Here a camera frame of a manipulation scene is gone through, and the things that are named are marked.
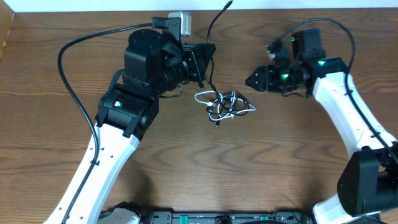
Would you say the white usb cable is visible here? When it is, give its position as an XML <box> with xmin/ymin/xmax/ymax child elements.
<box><xmin>194</xmin><ymin>90</ymin><xmax>257</xmax><ymax>122</ymax></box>

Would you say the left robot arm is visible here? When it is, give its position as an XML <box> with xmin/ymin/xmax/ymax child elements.
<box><xmin>47</xmin><ymin>24</ymin><xmax>215</xmax><ymax>223</ymax></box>

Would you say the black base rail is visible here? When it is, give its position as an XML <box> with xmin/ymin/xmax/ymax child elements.
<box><xmin>99</xmin><ymin>202</ymin><xmax>382</xmax><ymax>224</ymax></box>

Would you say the black usb cable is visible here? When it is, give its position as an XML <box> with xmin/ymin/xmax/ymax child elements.
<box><xmin>206</xmin><ymin>90</ymin><xmax>252</xmax><ymax>122</ymax></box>
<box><xmin>198</xmin><ymin>0</ymin><xmax>234</xmax><ymax>127</ymax></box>

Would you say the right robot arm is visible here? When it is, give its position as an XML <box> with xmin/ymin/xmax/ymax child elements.
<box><xmin>246</xmin><ymin>29</ymin><xmax>397</xmax><ymax>223</ymax></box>

